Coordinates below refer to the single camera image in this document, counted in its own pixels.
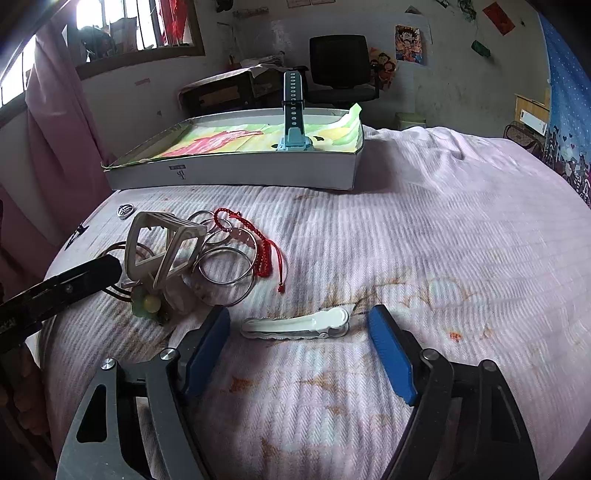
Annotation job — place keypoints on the patterned silver bangle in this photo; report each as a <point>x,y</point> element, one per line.
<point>240,232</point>

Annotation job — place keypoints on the round silver pendant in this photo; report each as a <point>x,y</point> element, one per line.
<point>125,211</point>

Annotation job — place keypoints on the blue printed curtain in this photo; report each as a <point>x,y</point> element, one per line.
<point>568,115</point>

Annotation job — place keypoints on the black office chair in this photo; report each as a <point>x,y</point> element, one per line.
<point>339,60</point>

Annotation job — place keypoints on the thin silver bangle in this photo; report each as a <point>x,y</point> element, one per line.
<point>231,302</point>
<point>225,283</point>
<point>203,211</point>

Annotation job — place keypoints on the black patterned bag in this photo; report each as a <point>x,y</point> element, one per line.
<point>524,136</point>

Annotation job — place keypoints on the small black clip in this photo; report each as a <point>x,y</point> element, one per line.
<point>76,234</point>

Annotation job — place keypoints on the colourful drawing paper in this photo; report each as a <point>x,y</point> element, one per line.
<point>217,141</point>

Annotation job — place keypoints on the light blue wrist watch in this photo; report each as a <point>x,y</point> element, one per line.
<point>292,117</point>

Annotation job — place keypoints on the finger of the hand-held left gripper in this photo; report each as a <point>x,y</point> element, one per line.
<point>78,281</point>

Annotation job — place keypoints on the beige hair claw clip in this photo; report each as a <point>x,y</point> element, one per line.
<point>178,240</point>

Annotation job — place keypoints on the light wooden cabinet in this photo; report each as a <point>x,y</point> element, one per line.
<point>531,113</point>

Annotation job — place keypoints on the anime wall poster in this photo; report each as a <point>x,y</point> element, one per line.
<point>408,44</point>

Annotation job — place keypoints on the shallow white cardboard box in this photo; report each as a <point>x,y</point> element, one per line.
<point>231,173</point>

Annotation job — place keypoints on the barred window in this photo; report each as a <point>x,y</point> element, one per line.
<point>138,27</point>

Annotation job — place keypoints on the red hanging cloth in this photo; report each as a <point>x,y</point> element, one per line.
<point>171,23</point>

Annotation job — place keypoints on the green hanging pouch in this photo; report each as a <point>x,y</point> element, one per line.
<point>480,48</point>

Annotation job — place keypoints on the cartoon family wall poster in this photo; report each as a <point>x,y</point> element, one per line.
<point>384,67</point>

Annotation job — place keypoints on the red diamond wall paper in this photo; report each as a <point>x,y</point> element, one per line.
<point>498,18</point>

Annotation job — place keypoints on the pink striped bed sheet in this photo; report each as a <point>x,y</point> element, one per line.
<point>415,230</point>

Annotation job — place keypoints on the brown paper bag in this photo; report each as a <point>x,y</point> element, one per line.
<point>123,34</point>

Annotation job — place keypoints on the white hair clip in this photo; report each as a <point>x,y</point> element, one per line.
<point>295,325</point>

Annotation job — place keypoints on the pile of papers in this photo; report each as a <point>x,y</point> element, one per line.
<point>263,62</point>

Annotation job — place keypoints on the person's left hand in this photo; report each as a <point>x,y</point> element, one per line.
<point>30,401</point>

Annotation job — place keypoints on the green plastic stool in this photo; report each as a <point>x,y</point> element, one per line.
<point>411,121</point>

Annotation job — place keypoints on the pink curtain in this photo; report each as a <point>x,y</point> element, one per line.
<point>18,230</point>
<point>64,138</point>

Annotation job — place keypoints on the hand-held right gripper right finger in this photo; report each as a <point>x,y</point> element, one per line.
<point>392,355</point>

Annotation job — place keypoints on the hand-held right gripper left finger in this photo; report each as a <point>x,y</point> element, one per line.
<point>210,350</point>

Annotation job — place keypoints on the dark wooden desk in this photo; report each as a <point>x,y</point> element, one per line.
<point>217,90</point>

